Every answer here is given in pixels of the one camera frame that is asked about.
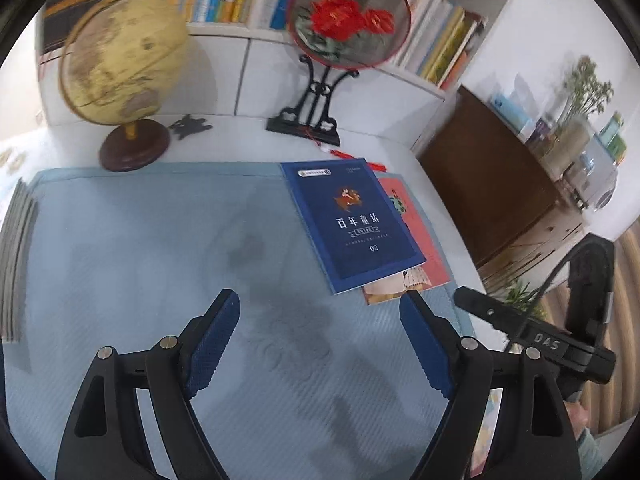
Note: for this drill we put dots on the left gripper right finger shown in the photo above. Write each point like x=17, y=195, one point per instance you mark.
x=533, y=438

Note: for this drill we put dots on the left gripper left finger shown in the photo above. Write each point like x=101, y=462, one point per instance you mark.
x=104, y=436

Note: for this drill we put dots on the coral red book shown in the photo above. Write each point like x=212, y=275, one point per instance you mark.
x=420, y=264

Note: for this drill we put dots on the dark blue fairy tale book 02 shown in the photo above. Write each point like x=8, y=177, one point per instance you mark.
x=348, y=217

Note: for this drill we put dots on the person right hand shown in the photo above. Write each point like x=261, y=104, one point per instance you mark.
x=579, y=419

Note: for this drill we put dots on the small green floor plant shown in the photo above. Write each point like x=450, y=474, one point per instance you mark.
x=519, y=295

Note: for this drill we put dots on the dark wooden cabinet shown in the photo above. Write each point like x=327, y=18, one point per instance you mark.
x=515, y=221

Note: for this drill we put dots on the blue quilted table mat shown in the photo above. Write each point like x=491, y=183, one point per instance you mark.
x=312, y=385

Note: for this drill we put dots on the blue tissue box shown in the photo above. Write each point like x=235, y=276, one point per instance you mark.
x=513, y=114

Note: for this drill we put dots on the potted plant in grey vase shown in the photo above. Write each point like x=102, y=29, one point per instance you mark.
x=584, y=95

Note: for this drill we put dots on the small black metal ornament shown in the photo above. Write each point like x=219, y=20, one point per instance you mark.
x=188, y=126

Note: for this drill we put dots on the antique yellow desk globe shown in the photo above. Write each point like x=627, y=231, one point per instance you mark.
x=119, y=64

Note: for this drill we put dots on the round embroidered fan on stand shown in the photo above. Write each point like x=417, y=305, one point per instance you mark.
x=338, y=39

